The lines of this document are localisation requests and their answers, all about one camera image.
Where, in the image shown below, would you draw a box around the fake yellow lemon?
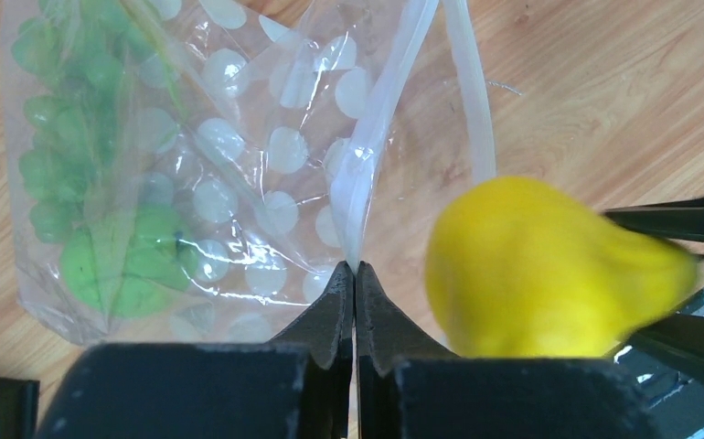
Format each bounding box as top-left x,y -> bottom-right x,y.
424,177 -> 699,359

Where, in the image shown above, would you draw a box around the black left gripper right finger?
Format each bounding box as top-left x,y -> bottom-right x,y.
355,262 -> 660,438

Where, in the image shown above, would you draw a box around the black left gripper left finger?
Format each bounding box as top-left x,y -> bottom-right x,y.
37,263 -> 354,438

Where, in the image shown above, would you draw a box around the clear zip top bag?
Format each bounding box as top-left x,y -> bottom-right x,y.
0,1 -> 496,346

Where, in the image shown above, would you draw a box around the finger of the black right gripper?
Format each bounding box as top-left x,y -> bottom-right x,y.
603,197 -> 704,242
628,314 -> 704,386

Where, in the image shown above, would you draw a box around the green fake grapes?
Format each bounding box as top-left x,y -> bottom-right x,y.
9,1 -> 155,244

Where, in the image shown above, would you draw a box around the fake green lime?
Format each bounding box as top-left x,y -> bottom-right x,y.
59,204 -> 198,318

